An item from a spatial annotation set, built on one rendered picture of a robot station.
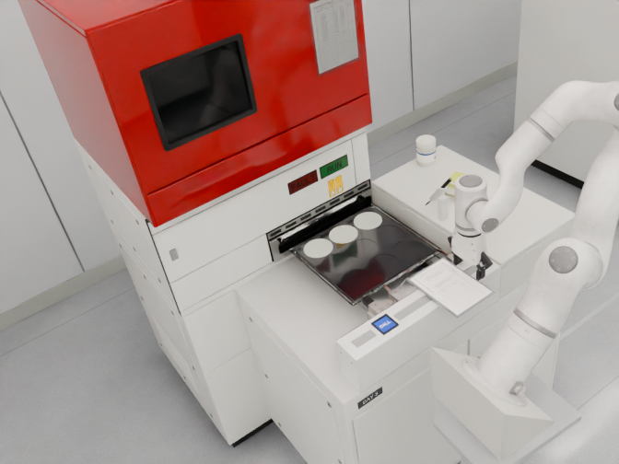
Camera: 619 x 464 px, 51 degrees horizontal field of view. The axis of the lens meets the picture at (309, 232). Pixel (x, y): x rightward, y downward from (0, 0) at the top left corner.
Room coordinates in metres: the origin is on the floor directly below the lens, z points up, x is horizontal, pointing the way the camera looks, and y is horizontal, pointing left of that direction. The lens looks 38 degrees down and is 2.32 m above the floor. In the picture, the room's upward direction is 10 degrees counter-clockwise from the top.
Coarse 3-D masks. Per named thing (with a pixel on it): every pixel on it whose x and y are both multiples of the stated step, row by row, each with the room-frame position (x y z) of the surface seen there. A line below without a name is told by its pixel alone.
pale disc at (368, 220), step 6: (360, 216) 1.85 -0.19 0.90; (366, 216) 1.85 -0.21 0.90; (372, 216) 1.84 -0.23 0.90; (378, 216) 1.84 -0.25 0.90; (354, 222) 1.83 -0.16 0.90; (360, 222) 1.82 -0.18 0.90; (366, 222) 1.82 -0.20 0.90; (372, 222) 1.81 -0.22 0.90; (378, 222) 1.80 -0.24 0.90; (360, 228) 1.79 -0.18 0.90; (366, 228) 1.78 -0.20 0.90
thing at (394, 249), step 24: (384, 216) 1.83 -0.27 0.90; (360, 240) 1.72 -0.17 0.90; (384, 240) 1.70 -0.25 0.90; (408, 240) 1.68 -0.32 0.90; (312, 264) 1.64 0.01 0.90; (336, 264) 1.62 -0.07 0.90; (360, 264) 1.60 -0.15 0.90; (384, 264) 1.58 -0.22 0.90; (408, 264) 1.56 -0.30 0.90; (360, 288) 1.49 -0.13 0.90
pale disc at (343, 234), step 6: (336, 228) 1.81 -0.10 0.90; (342, 228) 1.80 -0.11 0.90; (348, 228) 1.80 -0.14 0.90; (354, 228) 1.79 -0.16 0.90; (330, 234) 1.78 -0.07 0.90; (336, 234) 1.78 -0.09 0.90; (342, 234) 1.77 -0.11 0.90; (348, 234) 1.77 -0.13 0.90; (354, 234) 1.76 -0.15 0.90; (336, 240) 1.74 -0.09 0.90; (342, 240) 1.74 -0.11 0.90; (348, 240) 1.73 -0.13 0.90
